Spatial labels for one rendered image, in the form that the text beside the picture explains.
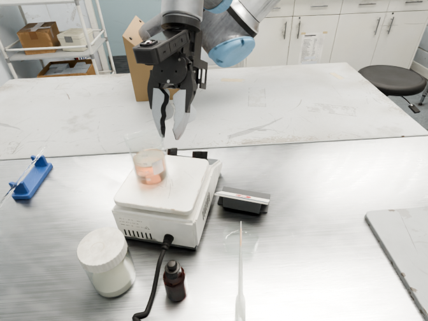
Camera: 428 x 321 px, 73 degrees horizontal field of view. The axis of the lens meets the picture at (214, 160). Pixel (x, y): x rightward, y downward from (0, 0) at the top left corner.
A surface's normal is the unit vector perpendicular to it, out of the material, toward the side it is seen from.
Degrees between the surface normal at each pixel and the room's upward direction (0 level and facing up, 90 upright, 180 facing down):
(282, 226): 0
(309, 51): 90
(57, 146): 0
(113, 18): 90
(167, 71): 61
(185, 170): 0
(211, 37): 75
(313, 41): 90
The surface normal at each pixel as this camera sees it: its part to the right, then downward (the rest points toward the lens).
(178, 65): -0.43, 0.11
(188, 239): -0.21, 0.61
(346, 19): 0.06, 0.61
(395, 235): -0.03, -0.79
